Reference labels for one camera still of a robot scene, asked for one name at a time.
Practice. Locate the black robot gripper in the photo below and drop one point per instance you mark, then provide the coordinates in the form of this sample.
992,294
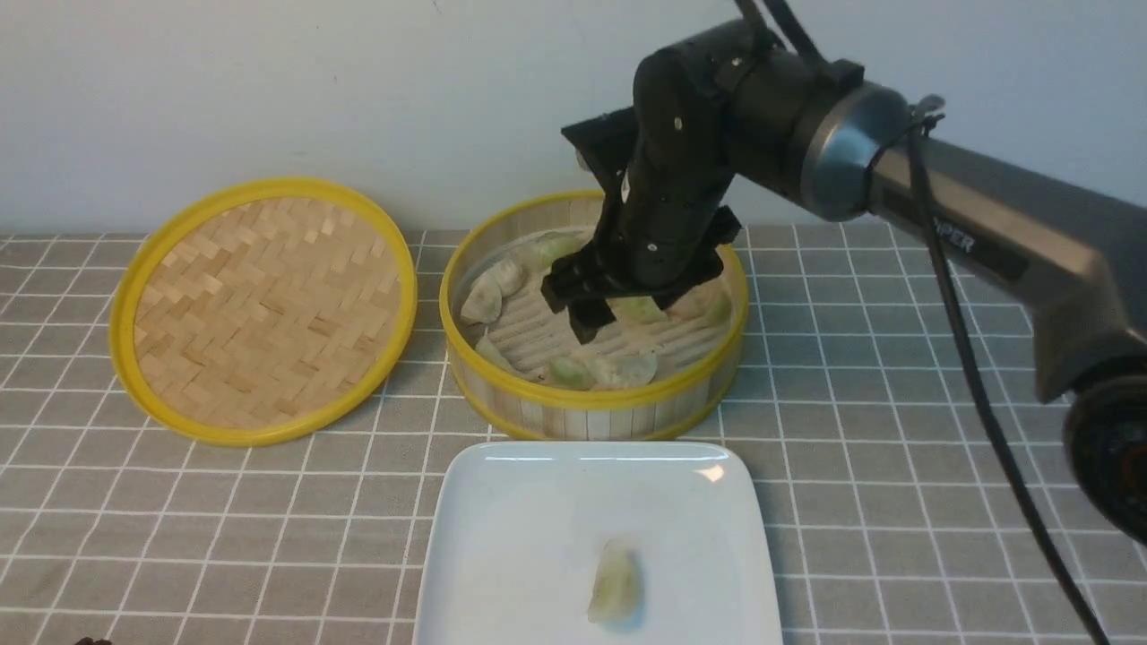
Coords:
661,165

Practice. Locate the green steamed dumpling front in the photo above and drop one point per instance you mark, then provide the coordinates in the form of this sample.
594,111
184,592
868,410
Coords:
569,373

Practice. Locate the white steamed dumpling front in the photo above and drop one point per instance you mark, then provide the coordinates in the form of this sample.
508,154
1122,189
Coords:
619,373

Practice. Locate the pale green steamed dumpling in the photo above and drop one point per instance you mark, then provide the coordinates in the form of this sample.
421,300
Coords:
617,590

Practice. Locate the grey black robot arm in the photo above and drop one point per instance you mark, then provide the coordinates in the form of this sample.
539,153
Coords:
734,101

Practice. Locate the green steamed dumpling centre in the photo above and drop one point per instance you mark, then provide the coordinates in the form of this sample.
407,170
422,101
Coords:
637,310

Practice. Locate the pink steamed dumpling right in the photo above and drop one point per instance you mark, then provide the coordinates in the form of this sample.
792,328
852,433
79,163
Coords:
692,305

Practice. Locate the white square ceramic plate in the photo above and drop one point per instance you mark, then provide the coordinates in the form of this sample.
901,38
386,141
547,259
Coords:
519,528

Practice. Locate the green dumpling at back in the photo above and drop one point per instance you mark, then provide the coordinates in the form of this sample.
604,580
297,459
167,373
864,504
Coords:
545,250

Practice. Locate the white steamer liner paper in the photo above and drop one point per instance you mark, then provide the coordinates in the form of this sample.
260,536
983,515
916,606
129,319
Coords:
527,334

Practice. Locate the white dumpling upper left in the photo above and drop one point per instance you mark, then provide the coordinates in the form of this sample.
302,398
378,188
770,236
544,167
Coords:
508,276

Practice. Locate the yellow rimmed bamboo steamer basket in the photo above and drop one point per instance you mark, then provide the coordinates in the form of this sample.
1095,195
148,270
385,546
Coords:
658,411

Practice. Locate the white dumpling left edge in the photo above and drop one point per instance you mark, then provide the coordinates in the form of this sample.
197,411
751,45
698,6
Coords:
484,303

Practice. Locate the green dumpling right edge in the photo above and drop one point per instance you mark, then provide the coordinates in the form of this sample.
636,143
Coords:
718,308

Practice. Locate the yellow rimmed bamboo steamer lid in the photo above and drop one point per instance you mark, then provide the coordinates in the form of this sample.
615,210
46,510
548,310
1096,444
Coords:
264,312

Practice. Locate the grey checked tablecloth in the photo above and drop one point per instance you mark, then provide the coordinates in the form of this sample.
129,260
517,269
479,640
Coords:
888,518

